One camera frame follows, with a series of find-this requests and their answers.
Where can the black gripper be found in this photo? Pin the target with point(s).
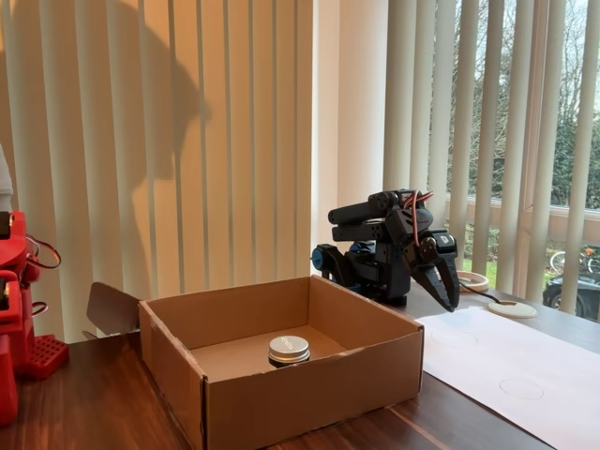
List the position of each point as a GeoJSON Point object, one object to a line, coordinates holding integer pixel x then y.
{"type": "Point", "coordinates": [437, 262]}

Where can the jar with silver lid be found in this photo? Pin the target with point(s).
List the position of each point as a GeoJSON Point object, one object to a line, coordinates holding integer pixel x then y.
{"type": "Point", "coordinates": [288, 347]}

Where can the red leader robot arm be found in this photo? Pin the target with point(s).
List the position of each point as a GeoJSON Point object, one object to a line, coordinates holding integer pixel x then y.
{"type": "Point", "coordinates": [14, 244]}

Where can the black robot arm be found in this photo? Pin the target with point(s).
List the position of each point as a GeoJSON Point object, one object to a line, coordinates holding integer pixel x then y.
{"type": "Point", "coordinates": [370, 272]}

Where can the brown cardboard box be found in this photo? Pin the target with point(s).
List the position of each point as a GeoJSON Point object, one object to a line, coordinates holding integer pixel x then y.
{"type": "Point", "coordinates": [304, 408]}

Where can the beige masking tape roll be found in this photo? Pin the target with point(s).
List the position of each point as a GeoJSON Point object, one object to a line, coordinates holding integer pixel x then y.
{"type": "Point", "coordinates": [473, 281]}

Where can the white round desk grommet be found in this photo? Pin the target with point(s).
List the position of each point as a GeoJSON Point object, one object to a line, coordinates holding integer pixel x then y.
{"type": "Point", "coordinates": [513, 309]}

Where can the white paper sheet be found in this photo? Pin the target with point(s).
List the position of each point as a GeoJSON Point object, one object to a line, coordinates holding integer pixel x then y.
{"type": "Point", "coordinates": [515, 356]}

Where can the black parked car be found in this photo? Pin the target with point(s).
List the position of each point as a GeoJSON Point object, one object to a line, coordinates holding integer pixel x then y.
{"type": "Point", "coordinates": [553, 290]}

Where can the blue black table clamp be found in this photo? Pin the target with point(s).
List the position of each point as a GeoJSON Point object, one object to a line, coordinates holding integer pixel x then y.
{"type": "Point", "coordinates": [319, 257]}

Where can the parked bicycle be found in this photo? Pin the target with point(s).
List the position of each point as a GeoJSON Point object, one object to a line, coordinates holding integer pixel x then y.
{"type": "Point", "coordinates": [589, 255]}

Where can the white vertical window blinds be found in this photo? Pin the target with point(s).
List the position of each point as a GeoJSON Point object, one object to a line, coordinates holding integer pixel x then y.
{"type": "Point", "coordinates": [403, 94]}

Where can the cream vertical blinds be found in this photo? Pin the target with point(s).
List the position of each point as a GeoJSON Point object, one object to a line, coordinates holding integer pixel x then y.
{"type": "Point", "coordinates": [94, 140]}

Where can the red perforated base block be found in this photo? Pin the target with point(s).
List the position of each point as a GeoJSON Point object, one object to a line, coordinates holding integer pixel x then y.
{"type": "Point", "coordinates": [44, 356]}

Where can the light fabric sleeve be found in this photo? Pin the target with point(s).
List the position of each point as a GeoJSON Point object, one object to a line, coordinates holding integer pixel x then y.
{"type": "Point", "coordinates": [4, 187]}

